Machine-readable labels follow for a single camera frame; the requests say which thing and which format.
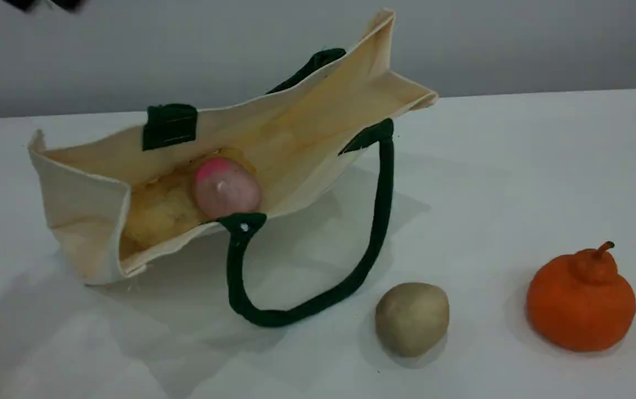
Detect white canvas bag green handles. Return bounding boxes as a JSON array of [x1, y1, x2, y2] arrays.
[[27, 8, 439, 328]]

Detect orange tangerine with stem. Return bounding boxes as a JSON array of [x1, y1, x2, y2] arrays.
[[525, 241, 636, 353]]

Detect long ridged bread loaf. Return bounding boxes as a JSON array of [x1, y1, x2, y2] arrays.
[[121, 146, 258, 251]]

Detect pink peach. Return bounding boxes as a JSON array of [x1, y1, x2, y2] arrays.
[[192, 156, 263, 221]]

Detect beige potato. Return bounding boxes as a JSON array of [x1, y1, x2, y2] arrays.
[[374, 282, 451, 357]]

